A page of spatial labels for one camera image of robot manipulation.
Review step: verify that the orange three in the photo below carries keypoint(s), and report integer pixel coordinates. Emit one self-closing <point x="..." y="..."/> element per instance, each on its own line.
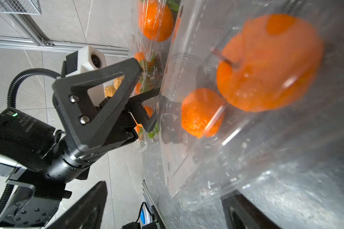
<point x="155" y="20"/>

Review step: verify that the orange one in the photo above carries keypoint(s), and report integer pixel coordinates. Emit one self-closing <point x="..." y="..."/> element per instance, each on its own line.
<point x="271" y="63"/>

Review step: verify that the brown teddy bear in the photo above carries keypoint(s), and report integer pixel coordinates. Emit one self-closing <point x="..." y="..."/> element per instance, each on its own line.
<point x="110" y="90"/>

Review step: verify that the clear plastic container front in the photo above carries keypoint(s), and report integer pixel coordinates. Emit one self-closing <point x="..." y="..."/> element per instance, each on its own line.
<point x="239" y="148"/>

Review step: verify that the orange four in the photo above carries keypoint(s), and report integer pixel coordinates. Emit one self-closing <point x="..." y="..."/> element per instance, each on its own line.
<point x="139" y="56"/>

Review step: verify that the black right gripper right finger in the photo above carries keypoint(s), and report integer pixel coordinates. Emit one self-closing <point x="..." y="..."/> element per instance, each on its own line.
<point x="240" y="213"/>

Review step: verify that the clear plastic container left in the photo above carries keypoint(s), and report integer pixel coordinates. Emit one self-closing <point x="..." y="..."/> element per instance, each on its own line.
<point x="143" y="136"/>

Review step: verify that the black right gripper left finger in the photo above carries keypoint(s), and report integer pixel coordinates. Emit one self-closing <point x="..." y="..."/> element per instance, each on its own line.
<point x="87" y="212"/>

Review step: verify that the white wire wall basket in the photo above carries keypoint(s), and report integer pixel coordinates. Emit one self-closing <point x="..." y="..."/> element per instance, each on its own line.
<point x="30" y="7"/>

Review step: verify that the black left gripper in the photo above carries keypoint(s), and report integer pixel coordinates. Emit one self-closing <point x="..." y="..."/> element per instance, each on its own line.
<point x="103" y="134"/>

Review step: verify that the orange two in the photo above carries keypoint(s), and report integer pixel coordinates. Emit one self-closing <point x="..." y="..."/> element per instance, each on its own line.
<point x="198" y="108"/>

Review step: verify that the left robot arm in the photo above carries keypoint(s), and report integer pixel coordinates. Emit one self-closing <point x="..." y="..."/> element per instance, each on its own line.
<point x="29" y="198"/>

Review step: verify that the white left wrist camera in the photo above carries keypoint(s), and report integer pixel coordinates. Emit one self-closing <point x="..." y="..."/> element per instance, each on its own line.
<point x="85" y="60"/>

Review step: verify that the orange five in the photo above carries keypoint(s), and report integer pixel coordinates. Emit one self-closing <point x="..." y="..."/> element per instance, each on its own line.
<point x="149" y="111"/>

